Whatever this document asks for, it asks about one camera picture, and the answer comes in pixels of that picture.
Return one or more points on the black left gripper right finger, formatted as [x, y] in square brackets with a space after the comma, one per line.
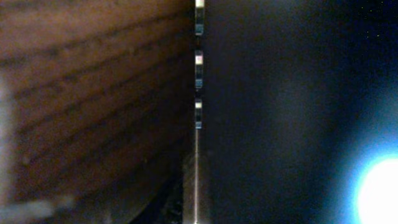
[300, 105]

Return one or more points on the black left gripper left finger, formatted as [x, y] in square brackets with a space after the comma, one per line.
[96, 106]

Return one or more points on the blue Galaxy smartphone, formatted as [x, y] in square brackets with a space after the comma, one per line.
[196, 199]

